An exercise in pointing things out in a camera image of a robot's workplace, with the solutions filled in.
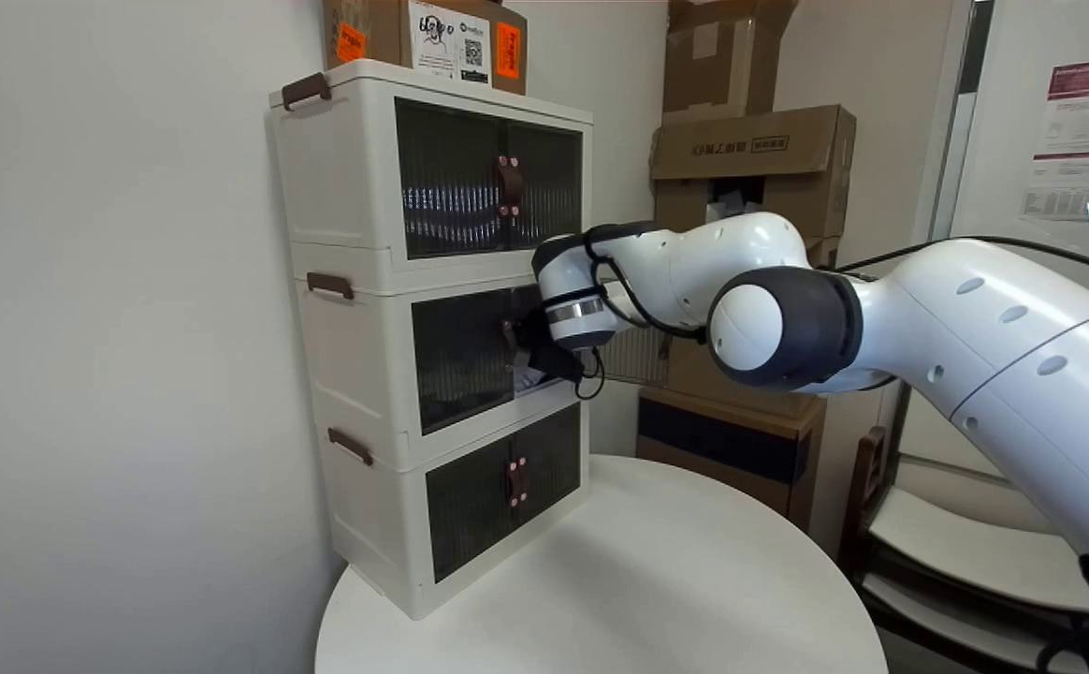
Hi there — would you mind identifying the white wall poster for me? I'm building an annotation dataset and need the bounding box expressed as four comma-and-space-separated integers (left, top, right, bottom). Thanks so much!
1020, 52, 1089, 233

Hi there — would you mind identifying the dark framed white bench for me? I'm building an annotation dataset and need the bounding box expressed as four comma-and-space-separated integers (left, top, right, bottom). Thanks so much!
835, 422, 1089, 674

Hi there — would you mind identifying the tall plain cardboard box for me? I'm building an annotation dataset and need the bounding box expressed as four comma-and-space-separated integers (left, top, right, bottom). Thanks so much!
662, 0, 804, 124

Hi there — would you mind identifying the white storage cabinet unit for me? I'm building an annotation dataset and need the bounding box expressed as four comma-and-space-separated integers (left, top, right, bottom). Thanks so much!
315, 399, 594, 626
291, 254, 592, 474
266, 57, 600, 298

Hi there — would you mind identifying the cardboard box with orange sticker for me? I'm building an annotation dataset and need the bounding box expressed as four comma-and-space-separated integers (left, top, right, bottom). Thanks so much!
324, 0, 531, 98

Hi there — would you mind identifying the brown side carry handle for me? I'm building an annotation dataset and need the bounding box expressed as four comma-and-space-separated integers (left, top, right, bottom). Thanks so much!
305, 269, 358, 307
326, 422, 377, 471
276, 66, 337, 112

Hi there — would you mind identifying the blue white striped item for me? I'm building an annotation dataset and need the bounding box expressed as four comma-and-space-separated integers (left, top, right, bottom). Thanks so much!
402, 178, 514, 249

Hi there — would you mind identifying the cardboard box with printed text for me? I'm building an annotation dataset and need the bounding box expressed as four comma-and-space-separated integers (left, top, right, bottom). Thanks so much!
648, 99, 862, 189

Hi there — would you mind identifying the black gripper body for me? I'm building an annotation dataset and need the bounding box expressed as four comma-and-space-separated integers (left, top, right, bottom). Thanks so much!
508, 309, 589, 385

